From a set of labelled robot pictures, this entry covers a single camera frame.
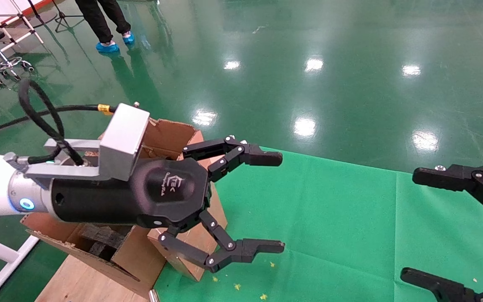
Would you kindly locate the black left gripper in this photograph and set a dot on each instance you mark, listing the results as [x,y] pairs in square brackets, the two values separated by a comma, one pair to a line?
[99,201]

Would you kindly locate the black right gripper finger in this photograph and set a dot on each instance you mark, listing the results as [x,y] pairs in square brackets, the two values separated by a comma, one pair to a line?
[480,182]
[447,289]

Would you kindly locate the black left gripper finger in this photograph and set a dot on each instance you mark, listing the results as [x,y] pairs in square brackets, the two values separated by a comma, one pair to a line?
[262,246]
[262,158]

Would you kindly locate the large open cardboard carton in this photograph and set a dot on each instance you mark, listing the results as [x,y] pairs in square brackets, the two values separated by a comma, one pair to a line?
[136,256]

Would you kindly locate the black foam piece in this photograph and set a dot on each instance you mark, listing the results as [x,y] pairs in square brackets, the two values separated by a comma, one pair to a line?
[103,237]

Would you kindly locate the green table cloth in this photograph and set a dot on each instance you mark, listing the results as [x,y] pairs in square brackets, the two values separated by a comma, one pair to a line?
[329,230]

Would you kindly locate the person in black trousers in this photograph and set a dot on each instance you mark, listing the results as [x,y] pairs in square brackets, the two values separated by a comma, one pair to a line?
[99,21]

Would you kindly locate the black tripod stand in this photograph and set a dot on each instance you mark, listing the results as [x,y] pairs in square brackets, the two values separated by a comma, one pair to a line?
[61,16]

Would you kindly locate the black round base stand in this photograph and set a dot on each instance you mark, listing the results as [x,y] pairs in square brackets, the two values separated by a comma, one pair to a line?
[44,19]

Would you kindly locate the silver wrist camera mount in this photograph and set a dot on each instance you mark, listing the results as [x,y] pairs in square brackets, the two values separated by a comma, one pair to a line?
[120,138]

